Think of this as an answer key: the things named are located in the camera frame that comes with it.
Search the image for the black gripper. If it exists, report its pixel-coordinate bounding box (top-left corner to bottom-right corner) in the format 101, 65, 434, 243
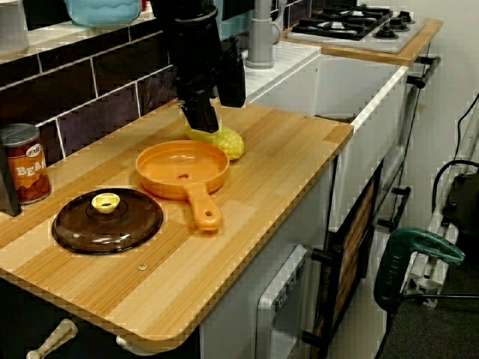
174, 36, 247, 135

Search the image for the yellow toy corn cob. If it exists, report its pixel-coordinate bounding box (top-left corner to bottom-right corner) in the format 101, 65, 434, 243
186, 124, 245, 161

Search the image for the orange toy frying pan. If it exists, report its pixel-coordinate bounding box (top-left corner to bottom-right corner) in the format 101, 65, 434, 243
134, 139, 231, 233

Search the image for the brown lid with yellow knob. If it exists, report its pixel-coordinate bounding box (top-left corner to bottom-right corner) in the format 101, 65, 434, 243
51, 188, 165, 256

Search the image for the grey toy faucet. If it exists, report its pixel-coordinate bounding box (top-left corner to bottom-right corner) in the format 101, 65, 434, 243
245, 0, 287, 70

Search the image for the teal plastic bin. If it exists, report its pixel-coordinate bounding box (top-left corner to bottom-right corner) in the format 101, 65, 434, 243
219, 18, 259, 42

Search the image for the dark tiled backsplash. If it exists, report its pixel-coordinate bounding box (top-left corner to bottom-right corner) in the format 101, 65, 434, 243
0, 14, 180, 168

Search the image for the light blue bowl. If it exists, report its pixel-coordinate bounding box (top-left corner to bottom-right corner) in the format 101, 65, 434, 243
63, 0, 143, 29

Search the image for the white toy kitchen unit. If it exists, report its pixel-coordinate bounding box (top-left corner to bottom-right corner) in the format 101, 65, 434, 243
0, 40, 445, 359

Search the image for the grey toy stove top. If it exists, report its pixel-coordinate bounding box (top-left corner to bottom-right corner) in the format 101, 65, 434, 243
286, 3, 427, 54

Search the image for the black framed wood door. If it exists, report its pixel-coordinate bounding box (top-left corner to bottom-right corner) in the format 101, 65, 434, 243
329, 156, 386, 337

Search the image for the toy beans can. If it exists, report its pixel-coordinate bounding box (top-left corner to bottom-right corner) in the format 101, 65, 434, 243
0, 123, 52, 206

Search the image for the grey dishwasher front panel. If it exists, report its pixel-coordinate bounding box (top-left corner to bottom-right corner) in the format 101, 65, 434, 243
255, 245, 312, 359

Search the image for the green power drill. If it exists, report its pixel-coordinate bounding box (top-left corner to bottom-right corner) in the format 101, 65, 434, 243
373, 226, 467, 311

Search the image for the black device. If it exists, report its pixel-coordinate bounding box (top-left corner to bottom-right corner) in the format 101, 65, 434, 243
443, 171, 479, 263

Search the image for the black door handle bar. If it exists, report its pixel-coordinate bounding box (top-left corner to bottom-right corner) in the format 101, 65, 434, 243
302, 245, 344, 356

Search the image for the short black door handle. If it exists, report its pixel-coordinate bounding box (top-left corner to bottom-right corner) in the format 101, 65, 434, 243
377, 185, 412, 233

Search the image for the black upright post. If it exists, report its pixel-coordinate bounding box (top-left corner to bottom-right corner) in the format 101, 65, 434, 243
0, 130, 23, 218

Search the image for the thick black cable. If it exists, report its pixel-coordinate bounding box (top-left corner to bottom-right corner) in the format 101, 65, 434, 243
432, 159, 479, 212

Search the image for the thin black cable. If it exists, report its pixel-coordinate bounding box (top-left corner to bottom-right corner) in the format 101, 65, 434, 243
454, 91, 479, 158

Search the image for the cream drawer handle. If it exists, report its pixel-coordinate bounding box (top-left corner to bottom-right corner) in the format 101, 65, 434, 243
115, 334, 150, 356
25, 317, 79, 359

